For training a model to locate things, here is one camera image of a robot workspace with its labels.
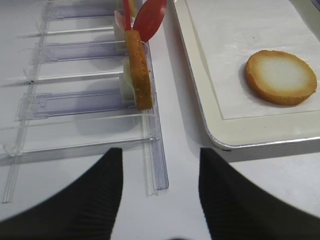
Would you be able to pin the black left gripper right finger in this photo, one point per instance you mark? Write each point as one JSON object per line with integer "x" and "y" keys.
{"x": 237, "y": 209}

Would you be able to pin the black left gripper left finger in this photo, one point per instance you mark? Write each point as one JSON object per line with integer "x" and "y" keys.
{"x": 84, "y": 210}

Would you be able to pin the round bread slice on tray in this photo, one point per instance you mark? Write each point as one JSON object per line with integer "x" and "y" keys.
{"x": 279, "y": 77}

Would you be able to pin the upright bread slice in rack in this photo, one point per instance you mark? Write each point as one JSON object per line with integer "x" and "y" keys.
{"x": 139, "y": 70}

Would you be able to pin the rear red tomato slice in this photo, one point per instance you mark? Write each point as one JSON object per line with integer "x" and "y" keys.
{"x": 127, "y": 15}

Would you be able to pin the red tomato slice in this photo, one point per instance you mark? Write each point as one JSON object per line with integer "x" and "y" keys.
{"x": 149, "y": 18}
{"x": 127, "y": 15}

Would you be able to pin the front red tomato slice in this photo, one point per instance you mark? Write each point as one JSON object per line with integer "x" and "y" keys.
{"x": 149, "y": 18}

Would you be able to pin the yellow cheese slice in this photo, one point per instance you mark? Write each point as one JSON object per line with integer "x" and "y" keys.
{"x": 132, "y": 8}

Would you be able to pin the left clear acrylic rack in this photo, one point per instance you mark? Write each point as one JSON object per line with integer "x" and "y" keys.
{"x": 66, "y": 89}

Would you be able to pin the cream metal tray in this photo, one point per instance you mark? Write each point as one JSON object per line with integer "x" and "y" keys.
{"x": 219, "y": 36}

